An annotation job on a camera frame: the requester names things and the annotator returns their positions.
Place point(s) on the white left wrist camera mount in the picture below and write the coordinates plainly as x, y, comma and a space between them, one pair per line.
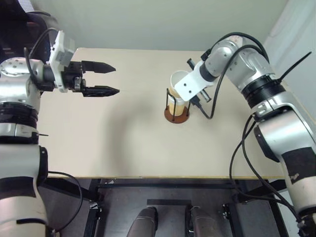
58, 61

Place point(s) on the orange and white paper cup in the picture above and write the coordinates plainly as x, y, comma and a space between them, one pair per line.
178, 98
177, 79
179, 109

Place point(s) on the black tape strip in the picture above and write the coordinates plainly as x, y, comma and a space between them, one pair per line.
168, 201

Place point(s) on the black chair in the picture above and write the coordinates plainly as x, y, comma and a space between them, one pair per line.
12, 24

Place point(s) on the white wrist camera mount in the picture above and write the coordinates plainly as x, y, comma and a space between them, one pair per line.
58, 61
190, 85

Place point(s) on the dark rounded shape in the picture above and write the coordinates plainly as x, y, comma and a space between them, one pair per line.
201, 222
143, 222

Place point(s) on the black metal table frame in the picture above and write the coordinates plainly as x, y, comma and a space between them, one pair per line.
160, 187

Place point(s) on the black frame caster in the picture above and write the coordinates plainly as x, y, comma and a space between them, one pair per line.
225, 211

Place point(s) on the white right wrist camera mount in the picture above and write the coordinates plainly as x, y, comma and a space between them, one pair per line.
190, 85

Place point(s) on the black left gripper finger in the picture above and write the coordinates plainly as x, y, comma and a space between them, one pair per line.
101, 91
98, 67

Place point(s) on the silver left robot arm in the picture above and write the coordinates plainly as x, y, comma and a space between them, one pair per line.
14, 81

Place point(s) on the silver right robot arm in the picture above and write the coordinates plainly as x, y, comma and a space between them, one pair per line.
249, 64

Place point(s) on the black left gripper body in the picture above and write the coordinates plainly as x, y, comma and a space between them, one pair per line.
71, 74

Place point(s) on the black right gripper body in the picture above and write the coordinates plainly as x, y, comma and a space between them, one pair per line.
205, 95

